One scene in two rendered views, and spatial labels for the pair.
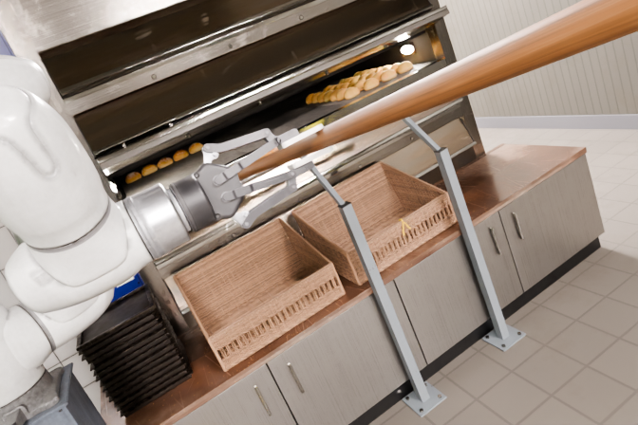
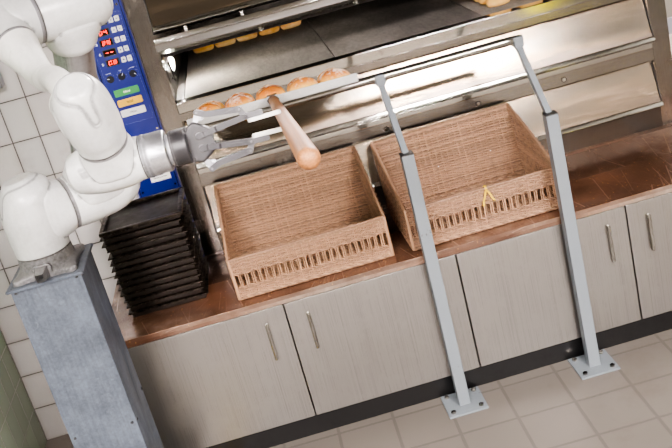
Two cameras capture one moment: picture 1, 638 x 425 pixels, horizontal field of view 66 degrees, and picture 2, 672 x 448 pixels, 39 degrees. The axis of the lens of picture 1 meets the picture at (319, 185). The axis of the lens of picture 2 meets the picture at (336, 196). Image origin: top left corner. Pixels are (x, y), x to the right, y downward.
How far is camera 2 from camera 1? 1.27 m
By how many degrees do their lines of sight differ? 17
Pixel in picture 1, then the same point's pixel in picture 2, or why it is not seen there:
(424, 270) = (500, 254)
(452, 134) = (630, 84)
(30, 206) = (85, 138)
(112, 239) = (124, 161)
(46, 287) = (85, 180)
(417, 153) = (568, 101)
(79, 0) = not seen: outside the picture
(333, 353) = (362, 317)
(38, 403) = (60, 266)
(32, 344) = (64, 216)
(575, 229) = not seen: outside the picture
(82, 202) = (110, 140)
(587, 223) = not seen: outside the picture
